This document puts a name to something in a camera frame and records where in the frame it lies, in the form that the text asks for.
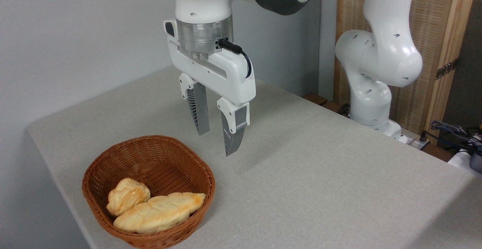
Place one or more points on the brown wicker basket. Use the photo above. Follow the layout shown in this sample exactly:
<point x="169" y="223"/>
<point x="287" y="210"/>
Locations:
<point x="150" y="158"/>

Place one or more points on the dark grey partition panel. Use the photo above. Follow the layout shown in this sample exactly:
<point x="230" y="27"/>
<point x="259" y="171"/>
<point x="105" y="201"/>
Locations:
<point x="465" y="72"/>

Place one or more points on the small round bread roll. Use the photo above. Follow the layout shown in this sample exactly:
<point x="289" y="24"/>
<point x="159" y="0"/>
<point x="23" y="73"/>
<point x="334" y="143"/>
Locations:
<point x="126" y="198"/>

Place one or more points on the black metal hinge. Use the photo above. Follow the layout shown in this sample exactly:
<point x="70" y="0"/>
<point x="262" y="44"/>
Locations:
<point x="447" y="68"/>

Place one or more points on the brown wooden base board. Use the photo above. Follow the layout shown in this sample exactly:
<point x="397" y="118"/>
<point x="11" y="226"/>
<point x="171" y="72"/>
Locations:
<point x="316" y="99"/>

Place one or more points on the long braided bread loaf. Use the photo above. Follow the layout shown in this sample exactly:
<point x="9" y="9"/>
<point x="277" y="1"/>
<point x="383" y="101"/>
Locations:
<point x="158" y="213"/>

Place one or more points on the grey plastic container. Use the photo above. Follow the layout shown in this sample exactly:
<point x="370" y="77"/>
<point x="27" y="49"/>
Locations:
<point x="476" y="162"/>

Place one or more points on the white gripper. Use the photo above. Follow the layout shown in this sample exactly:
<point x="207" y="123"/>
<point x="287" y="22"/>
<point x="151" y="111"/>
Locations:
<point x="237" y="75"/>

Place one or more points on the wooden woven screen panel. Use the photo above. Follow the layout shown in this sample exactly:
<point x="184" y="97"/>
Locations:
<point x="433" y="23"/>

